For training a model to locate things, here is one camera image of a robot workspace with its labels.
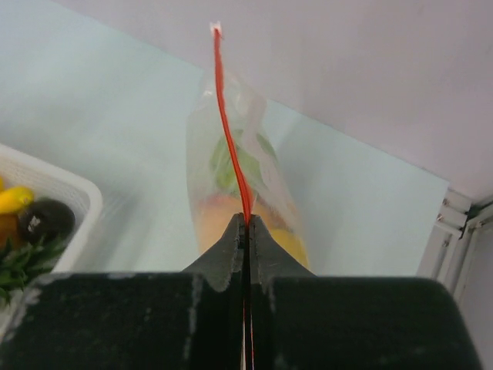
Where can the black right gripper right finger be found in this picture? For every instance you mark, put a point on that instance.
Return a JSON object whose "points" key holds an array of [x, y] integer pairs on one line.
{"points": [[267, 263]]}

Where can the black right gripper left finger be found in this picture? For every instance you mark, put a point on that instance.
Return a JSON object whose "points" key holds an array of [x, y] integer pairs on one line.
{"points": [[216, 328]]}

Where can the orange toy fruit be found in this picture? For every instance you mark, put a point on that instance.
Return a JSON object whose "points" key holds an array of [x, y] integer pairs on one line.
{"points": [[213, 214]]}

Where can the green toy bell pepper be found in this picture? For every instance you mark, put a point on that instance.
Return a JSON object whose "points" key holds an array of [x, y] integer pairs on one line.
{"points": [[222, 169]]}

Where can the clear zip bag red zipper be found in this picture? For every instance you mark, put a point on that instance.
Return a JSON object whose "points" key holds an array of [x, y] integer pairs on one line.
{"points": [[227, 103]]}

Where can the yellow toy mango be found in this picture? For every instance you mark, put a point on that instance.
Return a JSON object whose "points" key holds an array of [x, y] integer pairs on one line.
{"points": [[292, 244]]}

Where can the orange toy pineapple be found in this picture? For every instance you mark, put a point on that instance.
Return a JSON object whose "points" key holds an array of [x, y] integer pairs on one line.
{"points": [[21, 261]]}

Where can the dark purple toy eggplant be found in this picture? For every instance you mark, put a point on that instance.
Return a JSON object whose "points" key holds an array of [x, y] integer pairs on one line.
{"points": [[45, 219]]}

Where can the yellow toy banana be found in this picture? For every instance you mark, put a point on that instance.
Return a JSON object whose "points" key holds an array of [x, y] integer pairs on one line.
{"points": [[15, 198]]}

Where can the white perforated plastic basket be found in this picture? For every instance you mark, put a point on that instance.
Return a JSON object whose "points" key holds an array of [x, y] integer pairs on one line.
{"points": [[48, 181]]}

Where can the aluminium frame post right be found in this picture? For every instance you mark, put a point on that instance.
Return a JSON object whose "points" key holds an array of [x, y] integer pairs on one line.
{"points": [[451, 246]]}

